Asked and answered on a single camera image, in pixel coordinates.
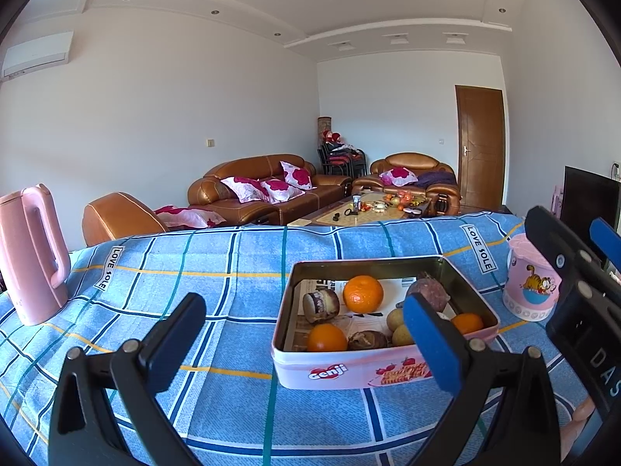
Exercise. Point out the white and magenta floral pillow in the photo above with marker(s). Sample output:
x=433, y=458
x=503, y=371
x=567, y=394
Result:
x=399, y=176
x=281, y=190
x=297, y=174
x=242, y=188

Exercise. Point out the tall woven vase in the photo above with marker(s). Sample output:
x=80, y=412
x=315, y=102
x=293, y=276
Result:
x=324, y=126

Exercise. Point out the black television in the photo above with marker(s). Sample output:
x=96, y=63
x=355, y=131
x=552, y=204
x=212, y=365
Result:
x=582, y=194

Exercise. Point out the brown leather sofa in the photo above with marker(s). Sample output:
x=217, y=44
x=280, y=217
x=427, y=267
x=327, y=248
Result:
x=213, y=199

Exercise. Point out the blue checked tablecloth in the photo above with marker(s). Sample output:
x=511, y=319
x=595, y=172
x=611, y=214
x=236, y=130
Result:
x=218, y=291

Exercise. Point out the brown chair back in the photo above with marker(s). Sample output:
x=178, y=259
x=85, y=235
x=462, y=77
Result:
x=116, y=218

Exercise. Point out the pink item beside television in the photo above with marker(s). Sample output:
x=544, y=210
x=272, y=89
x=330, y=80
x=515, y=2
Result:
x=558, y=199

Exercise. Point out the stacked dark chairs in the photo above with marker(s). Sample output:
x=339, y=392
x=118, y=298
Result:
x=342, y=160

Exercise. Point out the brown wooden door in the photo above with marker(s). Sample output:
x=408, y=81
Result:
x=480, y=150

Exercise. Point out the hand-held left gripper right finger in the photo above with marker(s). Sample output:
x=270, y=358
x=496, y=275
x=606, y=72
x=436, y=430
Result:
x=432, y=344

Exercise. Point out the small green-brown kiwi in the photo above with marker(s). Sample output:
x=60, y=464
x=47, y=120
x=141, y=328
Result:
x=395, y=319

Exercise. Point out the pink tin box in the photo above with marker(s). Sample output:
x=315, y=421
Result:
x=330, y=374

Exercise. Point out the white wall air conditioner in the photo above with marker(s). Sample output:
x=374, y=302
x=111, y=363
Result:
x=36, y=56

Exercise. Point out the small smooth orange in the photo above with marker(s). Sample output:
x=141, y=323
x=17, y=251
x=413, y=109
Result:
x=327, y=338
x=467, y=324

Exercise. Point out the brown kiwi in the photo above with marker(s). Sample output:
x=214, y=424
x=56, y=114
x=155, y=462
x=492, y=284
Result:
x=401, y=337

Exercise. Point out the pink electric kettle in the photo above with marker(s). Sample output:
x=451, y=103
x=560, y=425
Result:
x=29, y=276

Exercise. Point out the square ceiling vent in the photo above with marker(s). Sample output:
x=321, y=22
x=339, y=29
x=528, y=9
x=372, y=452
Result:
x=345, y=44
x=453, y=36
x=398, y=38

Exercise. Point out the coffee table clutter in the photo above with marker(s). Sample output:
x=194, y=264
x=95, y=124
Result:
x=388, y=203

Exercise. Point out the large mandarin orange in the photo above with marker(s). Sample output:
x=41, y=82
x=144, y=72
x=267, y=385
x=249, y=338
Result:
x=363, y=294

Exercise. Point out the purple blanket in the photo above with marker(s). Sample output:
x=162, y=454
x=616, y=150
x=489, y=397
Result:
x=439, y=178

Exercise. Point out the brown leather armchair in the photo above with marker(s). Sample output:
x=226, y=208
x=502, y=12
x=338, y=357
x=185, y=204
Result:
x=441, y=194

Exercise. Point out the wooden coffee table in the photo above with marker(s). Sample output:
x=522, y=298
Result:
x=320, y=218

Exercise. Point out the red plush toy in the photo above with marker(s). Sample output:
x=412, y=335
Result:
x=332, y=136

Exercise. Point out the dark brown water chestnut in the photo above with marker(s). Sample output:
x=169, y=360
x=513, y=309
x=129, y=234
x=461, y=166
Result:
x=367, y=340

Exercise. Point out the person's right hand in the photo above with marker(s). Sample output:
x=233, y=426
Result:
x=580, y=417

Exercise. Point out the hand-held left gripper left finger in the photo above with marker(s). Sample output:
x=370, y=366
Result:
x=170, y=349

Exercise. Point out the pink cartoon cup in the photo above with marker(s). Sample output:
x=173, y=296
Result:
x=526, y=281

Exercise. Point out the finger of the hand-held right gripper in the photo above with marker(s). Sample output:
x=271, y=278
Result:
x=605, y=237
x=565, y=247

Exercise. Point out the flat floral cushion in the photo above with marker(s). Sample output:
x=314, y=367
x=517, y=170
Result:
x=189, y=216

